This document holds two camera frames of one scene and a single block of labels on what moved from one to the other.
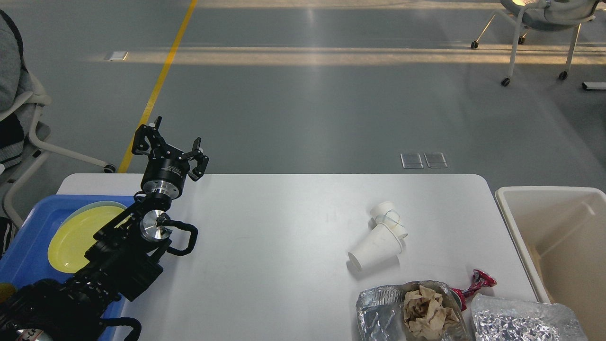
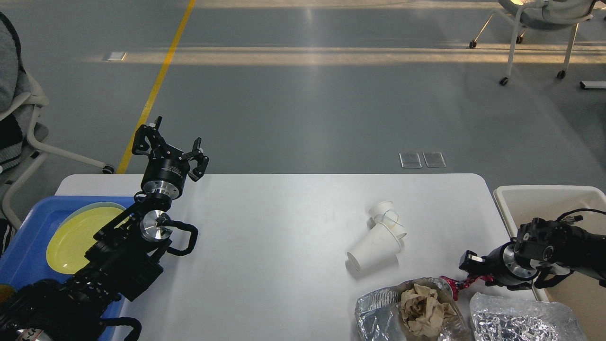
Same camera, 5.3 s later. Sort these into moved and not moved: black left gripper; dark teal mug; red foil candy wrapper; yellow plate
Moved: red foil candy wrapper
Not moved: yellow plate; black left gripper; dark teal mug
